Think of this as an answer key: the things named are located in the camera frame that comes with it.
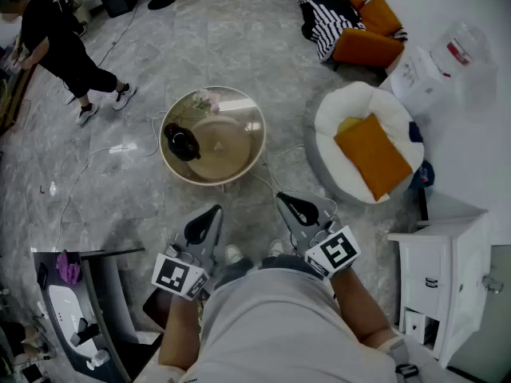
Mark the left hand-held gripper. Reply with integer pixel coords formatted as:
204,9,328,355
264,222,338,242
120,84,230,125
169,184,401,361
151,204,224,302

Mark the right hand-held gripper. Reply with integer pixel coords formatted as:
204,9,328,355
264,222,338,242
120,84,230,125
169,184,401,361
276,191,362,280

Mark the black kettle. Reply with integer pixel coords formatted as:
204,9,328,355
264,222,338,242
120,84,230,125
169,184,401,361
163,121,202,163

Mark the person's right forearm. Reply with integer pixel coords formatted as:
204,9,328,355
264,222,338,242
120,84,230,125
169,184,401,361
330,267,395,349

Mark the person's left forearm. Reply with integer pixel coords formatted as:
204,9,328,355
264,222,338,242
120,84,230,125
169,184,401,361
158,293,203,371

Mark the person's left white shoe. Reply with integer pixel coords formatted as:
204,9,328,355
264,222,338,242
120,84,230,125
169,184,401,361
224,244,244,266

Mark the round beige table base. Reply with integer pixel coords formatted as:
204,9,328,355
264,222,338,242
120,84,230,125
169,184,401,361
186,114,253,181

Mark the orange square cushion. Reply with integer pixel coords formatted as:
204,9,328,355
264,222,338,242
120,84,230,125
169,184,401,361
334,113,414,202

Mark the small yellow cushion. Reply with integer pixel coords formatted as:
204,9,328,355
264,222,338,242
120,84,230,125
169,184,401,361
337,116,364,134

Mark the round glass-top side table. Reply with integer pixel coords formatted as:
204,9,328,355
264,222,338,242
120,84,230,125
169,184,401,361
158,85,267,187

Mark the person's white shirt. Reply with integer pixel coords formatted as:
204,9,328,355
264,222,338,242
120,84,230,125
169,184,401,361
133,267,468,383

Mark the dark desk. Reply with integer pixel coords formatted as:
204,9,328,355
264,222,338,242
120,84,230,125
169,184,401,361
33,247,163,383

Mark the white round beanbag chair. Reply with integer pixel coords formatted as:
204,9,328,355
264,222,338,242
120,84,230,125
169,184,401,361
305,81,426,205

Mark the blue cap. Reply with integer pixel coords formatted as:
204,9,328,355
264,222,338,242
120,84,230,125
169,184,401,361
409,160,436,189

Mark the pink flower bunch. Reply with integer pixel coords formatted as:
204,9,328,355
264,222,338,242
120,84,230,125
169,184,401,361
175,89,222,120

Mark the purple cloth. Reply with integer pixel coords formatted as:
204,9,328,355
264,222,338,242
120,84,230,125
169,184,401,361
55,249,82,286

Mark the dark blue patch cushion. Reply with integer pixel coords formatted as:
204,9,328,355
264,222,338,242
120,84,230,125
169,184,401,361
407,120,424,144

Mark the white bedside cabinet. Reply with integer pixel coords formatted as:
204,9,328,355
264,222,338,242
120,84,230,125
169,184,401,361
386,209,493,369

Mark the white oval device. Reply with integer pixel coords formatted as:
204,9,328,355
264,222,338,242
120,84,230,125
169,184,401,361
47,284,99,358

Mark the white plastic bag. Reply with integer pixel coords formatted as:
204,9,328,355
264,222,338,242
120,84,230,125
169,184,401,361
378,45,454,118

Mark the orange armchair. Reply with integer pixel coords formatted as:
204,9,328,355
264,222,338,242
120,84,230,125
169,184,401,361
326,0,409,71

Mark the black and white striped blanket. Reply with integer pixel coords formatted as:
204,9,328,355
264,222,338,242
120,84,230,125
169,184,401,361
291,0,378,62

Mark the clear water dispenser bottle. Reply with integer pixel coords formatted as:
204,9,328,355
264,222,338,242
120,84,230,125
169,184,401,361
430,20,498,80

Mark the white cable by table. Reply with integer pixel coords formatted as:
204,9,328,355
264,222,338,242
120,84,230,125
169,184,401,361
249,144,339,217

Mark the long white floor cable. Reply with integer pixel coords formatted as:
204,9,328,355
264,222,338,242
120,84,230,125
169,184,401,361
53,144,139,251

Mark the grey shoulder strap buckle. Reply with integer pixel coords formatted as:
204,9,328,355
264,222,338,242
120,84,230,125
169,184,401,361
389,337,420,383

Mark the silver door handle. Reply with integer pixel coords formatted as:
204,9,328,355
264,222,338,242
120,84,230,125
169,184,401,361
481,275,505,294

